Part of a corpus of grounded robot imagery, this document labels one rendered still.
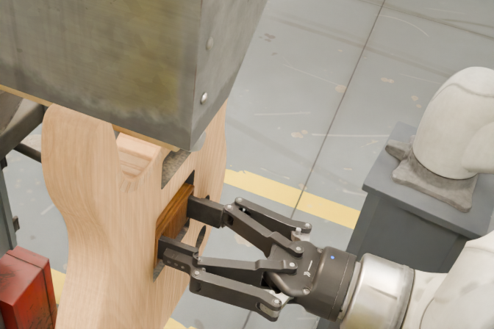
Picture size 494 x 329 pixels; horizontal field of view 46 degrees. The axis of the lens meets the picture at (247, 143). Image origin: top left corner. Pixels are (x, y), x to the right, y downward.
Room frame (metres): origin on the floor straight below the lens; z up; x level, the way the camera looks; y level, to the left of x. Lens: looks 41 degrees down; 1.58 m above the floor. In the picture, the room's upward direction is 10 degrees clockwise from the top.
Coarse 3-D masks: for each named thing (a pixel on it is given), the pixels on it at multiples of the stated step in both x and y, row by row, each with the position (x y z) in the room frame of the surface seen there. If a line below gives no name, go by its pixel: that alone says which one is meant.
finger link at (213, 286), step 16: (192, 272) 0.36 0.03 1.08; (192, 288) 0.35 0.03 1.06; (208, 288) 0.35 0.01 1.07; (224, 288) 0.35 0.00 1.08; (240, 288) 0.35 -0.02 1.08; (256, 288) 0.35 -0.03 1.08; (240, 304) 0.34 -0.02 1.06; (256, 304) 0.34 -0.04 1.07; (272, 304) 0.34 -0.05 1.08; (272, 320) 0.33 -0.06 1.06
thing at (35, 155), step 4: (44, 108) 0.63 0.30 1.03; (44, 112) 0.63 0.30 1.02; (116, 132) 0.64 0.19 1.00; (116, 136) 0.64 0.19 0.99; (20, 144) 0.64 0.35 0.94; (24, 144) 0.65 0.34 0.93; (16, 148) 0.64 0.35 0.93; (20, 148) 0.64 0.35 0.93; (24, 148) 0.64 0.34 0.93; (28, 148) 0.65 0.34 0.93; (32, 148) 0.65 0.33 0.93; (20, 152) 0.64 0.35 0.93; (24, 152) 0.64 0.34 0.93; (28, 152) 0.64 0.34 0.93; (32, 152) 0.65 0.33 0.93; (36, 152) 0.65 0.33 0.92; (40, 152) 0.65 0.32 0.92; (28, 156) 0.64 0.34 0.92; (32, 156) 0.64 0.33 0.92; (36, 156) 0.64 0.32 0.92; (40, 156) 0.65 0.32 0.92; (36, 160) 0.64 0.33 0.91; (40, 160) 0.64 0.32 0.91
